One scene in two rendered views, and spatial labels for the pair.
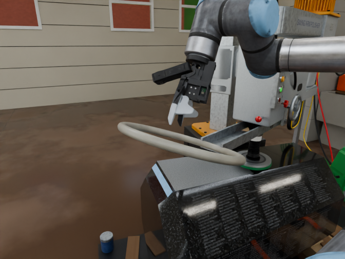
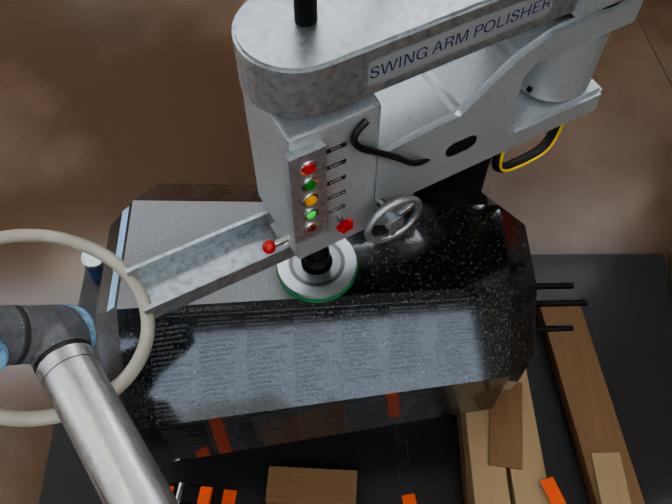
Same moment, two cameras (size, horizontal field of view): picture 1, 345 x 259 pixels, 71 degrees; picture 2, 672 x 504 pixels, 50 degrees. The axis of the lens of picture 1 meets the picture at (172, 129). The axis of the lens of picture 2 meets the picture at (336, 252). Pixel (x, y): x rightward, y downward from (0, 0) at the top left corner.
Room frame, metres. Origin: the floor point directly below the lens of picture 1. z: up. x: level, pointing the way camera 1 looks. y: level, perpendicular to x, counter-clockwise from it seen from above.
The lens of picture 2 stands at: (0.41, -0.83, 2.59)
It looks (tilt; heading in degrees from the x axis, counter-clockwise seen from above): 59 degrees down; 18
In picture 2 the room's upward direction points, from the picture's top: straight up
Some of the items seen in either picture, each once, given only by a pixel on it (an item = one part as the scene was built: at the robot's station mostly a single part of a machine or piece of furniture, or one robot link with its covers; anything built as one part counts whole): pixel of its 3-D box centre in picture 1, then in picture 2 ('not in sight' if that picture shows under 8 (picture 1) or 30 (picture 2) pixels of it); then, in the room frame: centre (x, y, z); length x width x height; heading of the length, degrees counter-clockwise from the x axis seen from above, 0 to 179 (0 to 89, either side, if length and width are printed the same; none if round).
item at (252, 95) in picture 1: (268, 83); (344, 144); (1.39, -0.54, 1.37); 0.36 x 0.22 x 0.45; 136
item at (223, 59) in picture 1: (246, 64); not in sight; (2.13, -0.64, 1.41); 0.74 x 0.34 x 0.25; 43
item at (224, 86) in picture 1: (226, 69); not in sight; (2.28, -0.50, 1.36); 0.35 x 0.35 x 0.41
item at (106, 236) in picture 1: (107, 242); (98, 264); (1.52, 0.52, 0.08); 0.10 x 0.10 x 0.13
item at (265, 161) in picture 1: (252, 158); (316, 263); (1.33, -0.49, 0.92); 0.21 x 0.21 x 0.01
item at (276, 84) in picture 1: (279, 78); (306, 194); (1.20, -0.52, 1.42); 0.08 x 0.03 x 0.28; 136
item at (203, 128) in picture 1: (222, 129); not in sight; (2.28, -0.50, 0.76); 0.49 x 0.49 x 0.05; 18
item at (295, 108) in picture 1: (288, 106); (385, 208); (1.33, -0.66, 1.24); 0.15 x 0.10 x 0.15; 136
